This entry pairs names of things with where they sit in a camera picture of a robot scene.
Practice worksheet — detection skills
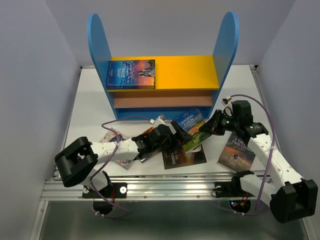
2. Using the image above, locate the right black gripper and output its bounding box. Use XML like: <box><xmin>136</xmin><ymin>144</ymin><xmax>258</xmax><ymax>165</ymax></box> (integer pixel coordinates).
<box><xmin>198</xmin><ymin>109</ymin><xmax>240</xmax><ymax>136</ymax></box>

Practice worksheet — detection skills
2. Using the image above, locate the Animal Farm book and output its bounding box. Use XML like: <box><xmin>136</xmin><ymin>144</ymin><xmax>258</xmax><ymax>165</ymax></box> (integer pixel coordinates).
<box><xmin>174</xmin><ymin>107</ymin><xmax>211</xmax><ymax>153</ymax></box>

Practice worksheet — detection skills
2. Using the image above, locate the Jane Eyre book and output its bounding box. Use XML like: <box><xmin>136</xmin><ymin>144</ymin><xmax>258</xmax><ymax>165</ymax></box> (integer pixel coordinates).
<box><xmin>106</xmin><ymin>59</ymin><xmax>156</xmax><ymax>90</ymax></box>

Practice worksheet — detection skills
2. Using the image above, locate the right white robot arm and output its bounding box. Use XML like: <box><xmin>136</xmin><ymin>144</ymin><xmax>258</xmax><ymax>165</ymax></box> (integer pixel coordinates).
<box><xmin>200</xmin><ymin>97</ymin><xmax>318</xmax><ymax>223</ymax></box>

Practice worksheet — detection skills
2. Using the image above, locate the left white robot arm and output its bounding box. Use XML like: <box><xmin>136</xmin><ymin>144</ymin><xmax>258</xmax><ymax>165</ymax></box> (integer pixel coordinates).
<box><xmin>54</xmin><ymin>117</ymin><xmax>192</xmax><ymax>197</ymax></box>

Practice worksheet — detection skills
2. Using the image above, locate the Three Days to See book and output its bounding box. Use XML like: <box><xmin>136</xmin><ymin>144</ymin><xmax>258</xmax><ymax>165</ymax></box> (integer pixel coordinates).
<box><xmin>162</xmin><ymin>145</ymin><xmax>207</xmax><ymax>170</ymax></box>

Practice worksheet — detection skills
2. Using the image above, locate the Tale of Two Cities book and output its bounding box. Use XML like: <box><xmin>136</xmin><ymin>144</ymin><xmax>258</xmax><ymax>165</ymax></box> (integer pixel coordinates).
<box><xmin>217</xmin><ymin>133</ymin><xmax>256</xmax><ymax>173</ymax></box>

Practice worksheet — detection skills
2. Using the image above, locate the brown Edward Tulane book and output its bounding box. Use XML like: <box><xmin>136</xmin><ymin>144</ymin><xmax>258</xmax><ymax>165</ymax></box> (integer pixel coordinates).
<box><xmin>139</xmin><ymin>126</ymin><xmax>160</xmax><ymax>163</ymax></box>

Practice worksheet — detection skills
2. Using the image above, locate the blue yellow wooden bookshelf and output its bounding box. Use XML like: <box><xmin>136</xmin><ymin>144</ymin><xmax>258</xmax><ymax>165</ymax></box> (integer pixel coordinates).
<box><xmin>87</xmin><ymin>11</ymin><xmax>239</xmax><ymax>120</ymax></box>

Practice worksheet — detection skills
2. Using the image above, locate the Little Women book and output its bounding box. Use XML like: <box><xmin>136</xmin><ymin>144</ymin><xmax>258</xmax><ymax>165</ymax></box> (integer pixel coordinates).
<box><xmin>100</xmin><ymin>128</ymin><xmax>133</xmax><ymax>170</ymax></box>

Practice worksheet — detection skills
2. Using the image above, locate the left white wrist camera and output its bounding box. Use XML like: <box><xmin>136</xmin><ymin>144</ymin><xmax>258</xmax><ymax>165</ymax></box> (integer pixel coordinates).
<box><xmin>149</xmin><ymin>114</ymin><xmax>166</xmax><ymax>129</ymax></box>

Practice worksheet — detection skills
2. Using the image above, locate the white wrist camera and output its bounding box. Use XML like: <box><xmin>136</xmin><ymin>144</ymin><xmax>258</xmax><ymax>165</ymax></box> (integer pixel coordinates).
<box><xmin>221</xmin><ymin>96</ymin><xmax>232</xmax><ymax>106</ymax></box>
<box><xmin>149</xmin><ymin>114</ymin><xmax>166</xmax><ymax>129</ymax></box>

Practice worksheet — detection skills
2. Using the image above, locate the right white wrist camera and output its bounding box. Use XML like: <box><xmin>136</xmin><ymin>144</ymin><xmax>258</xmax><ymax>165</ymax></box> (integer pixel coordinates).
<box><xmin>221</xmin><ymin>96</ymin><xmax>232</xmax><ymax>106</ymax></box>

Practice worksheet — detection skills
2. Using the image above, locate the aluminium mounting rail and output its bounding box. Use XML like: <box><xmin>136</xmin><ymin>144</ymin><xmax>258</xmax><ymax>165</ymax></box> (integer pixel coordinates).
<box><xmin>41</xmin><ymin>172</ymin><xmax>276</xmax><ymax>201</ymax></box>

